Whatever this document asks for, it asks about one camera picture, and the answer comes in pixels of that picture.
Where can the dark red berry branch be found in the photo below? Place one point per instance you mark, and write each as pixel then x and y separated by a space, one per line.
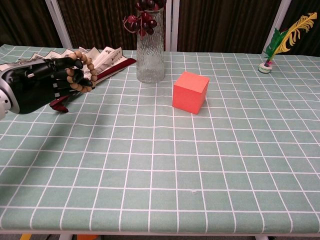
pixel 136 22

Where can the green white checked tablecloth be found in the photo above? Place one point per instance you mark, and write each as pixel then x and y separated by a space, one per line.
pixel 175 162

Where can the painted paper folding fan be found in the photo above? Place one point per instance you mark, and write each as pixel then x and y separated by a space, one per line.
pixel 110 56

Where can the textured clear glass vase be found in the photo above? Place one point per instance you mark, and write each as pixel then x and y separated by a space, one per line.
pixel 150 62

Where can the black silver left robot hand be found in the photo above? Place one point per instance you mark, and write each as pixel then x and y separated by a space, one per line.
pixel 32 85

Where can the orange cube box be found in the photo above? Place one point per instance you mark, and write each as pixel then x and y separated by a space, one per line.
pixel 187 96

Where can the white partition frame post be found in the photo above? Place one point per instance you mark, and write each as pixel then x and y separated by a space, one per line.
pixel 60 25
pixel 277 22
pixel 171 25

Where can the yellow green feather shuttlecock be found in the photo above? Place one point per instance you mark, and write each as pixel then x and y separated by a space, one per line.
pixel 276 43

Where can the dark brown curtain panel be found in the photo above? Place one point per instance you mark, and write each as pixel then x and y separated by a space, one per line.
pixel 225 25
pixel 305 45
pixel 22 20
pixel 100 22

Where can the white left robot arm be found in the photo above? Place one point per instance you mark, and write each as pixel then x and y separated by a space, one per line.
pixel 3 106

